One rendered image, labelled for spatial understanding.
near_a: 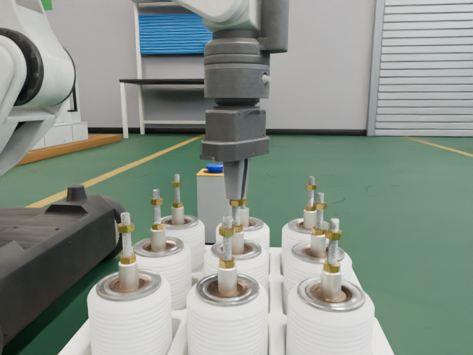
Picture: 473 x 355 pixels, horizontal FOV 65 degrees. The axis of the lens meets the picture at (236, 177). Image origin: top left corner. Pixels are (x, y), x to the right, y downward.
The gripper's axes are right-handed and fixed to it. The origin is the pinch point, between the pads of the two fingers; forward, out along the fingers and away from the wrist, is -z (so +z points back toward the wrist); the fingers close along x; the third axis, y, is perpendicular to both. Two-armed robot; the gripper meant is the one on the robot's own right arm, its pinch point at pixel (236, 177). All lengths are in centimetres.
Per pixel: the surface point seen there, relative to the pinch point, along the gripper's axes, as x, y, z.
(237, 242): 0.8, 0.8, -9.4
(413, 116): -520, -59, -8
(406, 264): -69, 13, -36
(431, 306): -48, 23, -36
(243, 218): -9.5, -5.0, -9.4
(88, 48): -313, -479, 88
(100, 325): 20.8, -3.9, -13.6
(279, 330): 4.5, 9.8, -18.0
